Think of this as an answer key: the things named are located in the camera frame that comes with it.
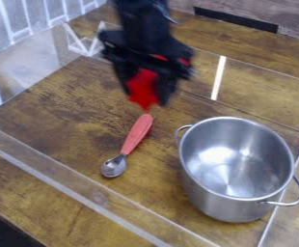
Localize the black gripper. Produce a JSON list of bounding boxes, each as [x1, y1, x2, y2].
[[98, 0, 194, 106]]

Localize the red rectangular block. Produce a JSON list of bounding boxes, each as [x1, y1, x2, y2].
[[126, 52, 193, 111]]

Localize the silver steel pot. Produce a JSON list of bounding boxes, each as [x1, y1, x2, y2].
[[174, 116, 299, 223]]

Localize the black strip on table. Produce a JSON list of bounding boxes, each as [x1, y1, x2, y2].
[[194, 7, 280, 34]]

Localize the clear acrylic front barrier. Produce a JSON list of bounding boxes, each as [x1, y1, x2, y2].
[[0, 130, 221, 247]]

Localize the clear acrylic triangle bracket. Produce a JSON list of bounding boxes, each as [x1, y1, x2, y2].
[[63, 21, 106, 57]]

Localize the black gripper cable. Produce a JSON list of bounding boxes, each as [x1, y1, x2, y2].
[[154, 1, 182, 26]]

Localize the spoon with pink handle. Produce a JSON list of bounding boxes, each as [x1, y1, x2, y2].
[[101, 114, 154, 178]]

